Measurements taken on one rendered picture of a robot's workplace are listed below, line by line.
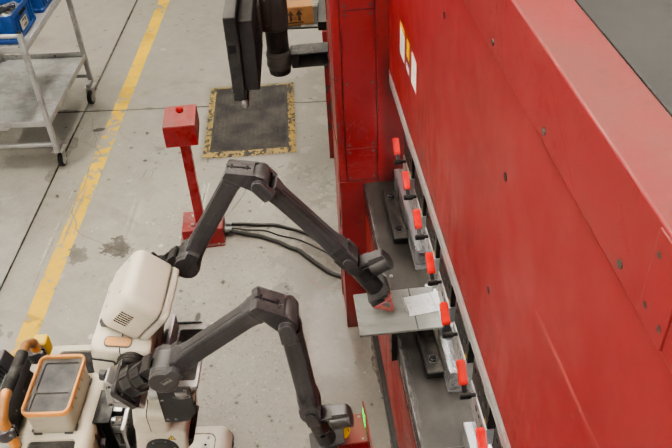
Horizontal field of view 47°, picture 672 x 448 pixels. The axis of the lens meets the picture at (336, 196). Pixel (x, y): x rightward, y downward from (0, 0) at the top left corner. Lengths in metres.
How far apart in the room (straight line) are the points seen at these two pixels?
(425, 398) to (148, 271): 0.92
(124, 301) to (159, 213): 2.54
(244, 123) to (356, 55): 2.47
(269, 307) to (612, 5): 1.05
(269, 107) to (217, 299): 1.83
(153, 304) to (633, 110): 1.47
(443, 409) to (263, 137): 3.06
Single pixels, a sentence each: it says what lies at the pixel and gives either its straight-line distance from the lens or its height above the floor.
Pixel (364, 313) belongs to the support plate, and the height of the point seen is 1.00.
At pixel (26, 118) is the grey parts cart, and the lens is 5.22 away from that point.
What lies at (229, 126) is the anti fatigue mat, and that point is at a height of 0.01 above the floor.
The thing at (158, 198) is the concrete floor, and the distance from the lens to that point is 4.78.
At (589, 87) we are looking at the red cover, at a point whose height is 2.30.
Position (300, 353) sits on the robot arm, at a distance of 2.03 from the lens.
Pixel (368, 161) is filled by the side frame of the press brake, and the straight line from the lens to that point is 3.18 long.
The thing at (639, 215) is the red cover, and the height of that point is 2.27.
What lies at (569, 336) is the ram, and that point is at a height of 1.92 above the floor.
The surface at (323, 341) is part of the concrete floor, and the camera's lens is 3.78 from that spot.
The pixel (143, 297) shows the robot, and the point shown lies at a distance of 2.16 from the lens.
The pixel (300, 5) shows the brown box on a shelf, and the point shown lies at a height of 1.10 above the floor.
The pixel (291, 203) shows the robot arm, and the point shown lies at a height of 1.46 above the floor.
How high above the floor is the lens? 2.84
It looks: 38 degrees down
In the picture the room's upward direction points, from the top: 3 degrees counter-clockwise
